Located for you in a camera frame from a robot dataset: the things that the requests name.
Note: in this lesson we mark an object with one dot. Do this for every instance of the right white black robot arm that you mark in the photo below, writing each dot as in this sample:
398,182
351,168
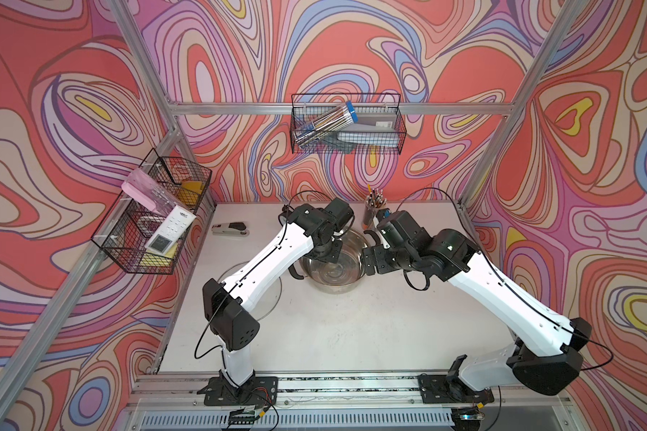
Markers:
546,353

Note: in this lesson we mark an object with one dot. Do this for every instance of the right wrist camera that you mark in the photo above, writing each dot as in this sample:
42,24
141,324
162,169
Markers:
380,224

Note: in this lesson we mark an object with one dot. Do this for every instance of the left black wire basket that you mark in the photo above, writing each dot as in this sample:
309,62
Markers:
123,233

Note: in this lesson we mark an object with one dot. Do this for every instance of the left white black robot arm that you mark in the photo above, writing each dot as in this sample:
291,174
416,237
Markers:
306,231

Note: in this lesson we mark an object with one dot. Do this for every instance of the green circuit board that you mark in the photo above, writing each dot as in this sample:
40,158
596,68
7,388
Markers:
245,417

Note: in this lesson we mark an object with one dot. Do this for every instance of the clear tube of pencils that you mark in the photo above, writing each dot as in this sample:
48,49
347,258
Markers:
312,127

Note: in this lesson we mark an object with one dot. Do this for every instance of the yellow sponge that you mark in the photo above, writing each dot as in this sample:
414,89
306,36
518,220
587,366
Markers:
190,192

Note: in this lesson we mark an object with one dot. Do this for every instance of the glass pot lid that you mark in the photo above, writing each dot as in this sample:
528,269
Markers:
268,301

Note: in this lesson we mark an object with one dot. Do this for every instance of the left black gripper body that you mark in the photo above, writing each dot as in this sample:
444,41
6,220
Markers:
331,251

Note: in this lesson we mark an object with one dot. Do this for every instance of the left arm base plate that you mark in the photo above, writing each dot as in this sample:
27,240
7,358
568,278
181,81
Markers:
257,390

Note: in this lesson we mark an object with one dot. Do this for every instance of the stainless steel pot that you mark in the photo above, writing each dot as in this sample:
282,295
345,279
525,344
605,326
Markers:
342,276

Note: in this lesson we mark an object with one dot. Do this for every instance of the white calculator device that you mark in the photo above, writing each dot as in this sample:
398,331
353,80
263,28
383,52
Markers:
170,231

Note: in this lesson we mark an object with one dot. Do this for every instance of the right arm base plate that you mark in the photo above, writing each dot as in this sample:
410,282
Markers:
436,389

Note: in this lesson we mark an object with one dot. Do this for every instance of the black silver stapler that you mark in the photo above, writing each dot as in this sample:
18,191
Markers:
238,229

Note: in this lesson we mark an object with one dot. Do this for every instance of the clear pencil cup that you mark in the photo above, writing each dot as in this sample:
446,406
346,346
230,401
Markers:
374,201

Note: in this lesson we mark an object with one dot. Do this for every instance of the back black wire basket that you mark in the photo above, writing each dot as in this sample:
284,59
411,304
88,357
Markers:
386,102

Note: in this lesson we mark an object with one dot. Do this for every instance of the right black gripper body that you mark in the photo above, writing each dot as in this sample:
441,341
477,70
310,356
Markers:
385,259

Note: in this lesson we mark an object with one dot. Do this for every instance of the black wire basket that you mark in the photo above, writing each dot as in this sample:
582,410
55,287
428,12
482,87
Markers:
123,233
386,102

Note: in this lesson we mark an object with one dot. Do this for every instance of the grey white box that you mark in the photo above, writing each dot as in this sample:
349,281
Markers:
376,129

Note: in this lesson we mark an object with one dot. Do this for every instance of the aluminium front rail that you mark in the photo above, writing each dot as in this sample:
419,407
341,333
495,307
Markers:
343,401

